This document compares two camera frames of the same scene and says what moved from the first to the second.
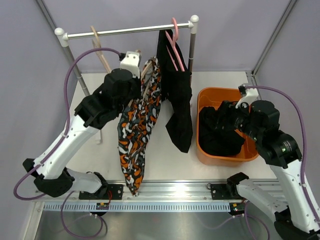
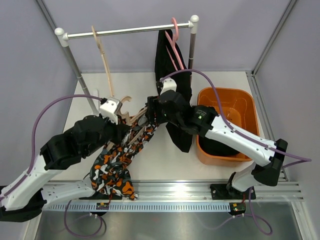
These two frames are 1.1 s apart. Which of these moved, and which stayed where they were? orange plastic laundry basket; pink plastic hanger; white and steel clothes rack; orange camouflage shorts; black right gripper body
Moved: black right gripper body; orange camouflage shorts
Stayed: pink plastic hanger; white and steel clothes rack; orange plastic laundry basket
